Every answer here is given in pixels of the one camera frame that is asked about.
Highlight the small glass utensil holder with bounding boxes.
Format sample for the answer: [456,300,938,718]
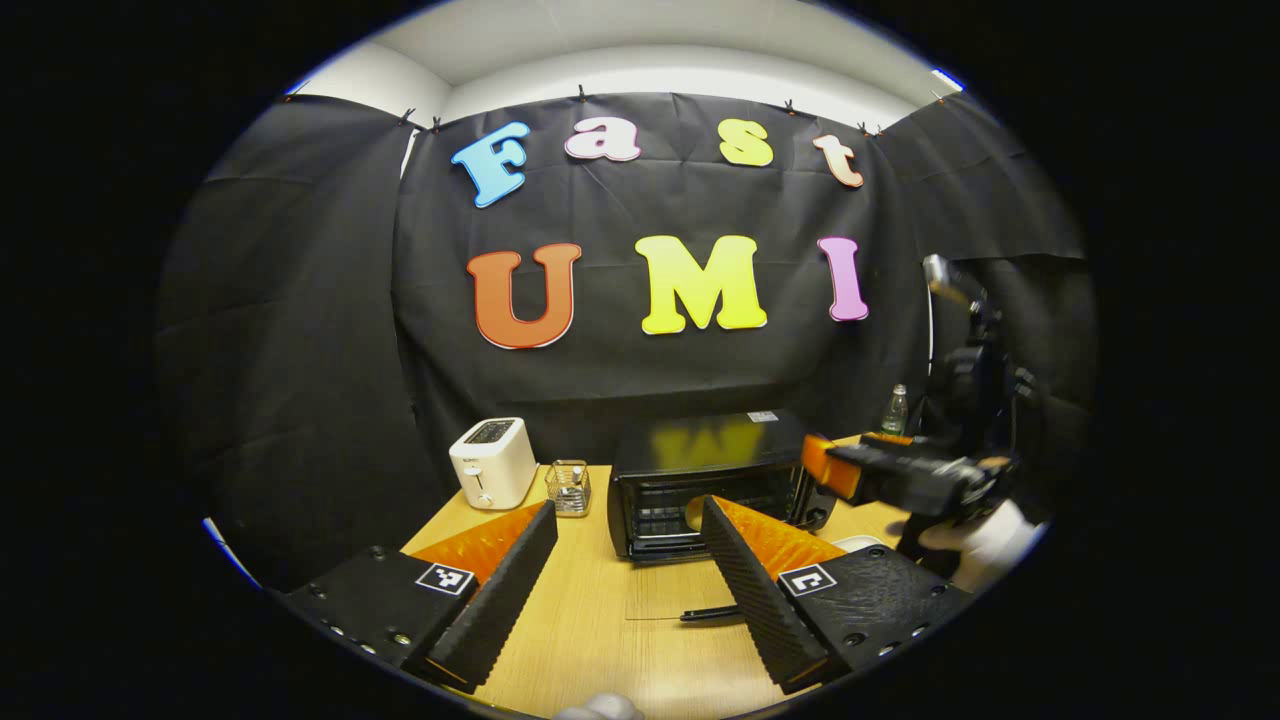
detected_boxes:
[545,459,592,518]

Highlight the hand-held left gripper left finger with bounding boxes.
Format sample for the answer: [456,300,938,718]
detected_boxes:
[283,499,559,693]

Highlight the black backdrop cloth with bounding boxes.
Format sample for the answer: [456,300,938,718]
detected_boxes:
[155,90,1099,591]

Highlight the black electric oven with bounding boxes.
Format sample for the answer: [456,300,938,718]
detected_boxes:
[608,408,841,623]

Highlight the white toaster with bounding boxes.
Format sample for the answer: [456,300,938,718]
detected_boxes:
[449,417,538,511]

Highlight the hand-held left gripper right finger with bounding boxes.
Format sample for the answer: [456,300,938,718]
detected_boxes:
[700,494,976,695]

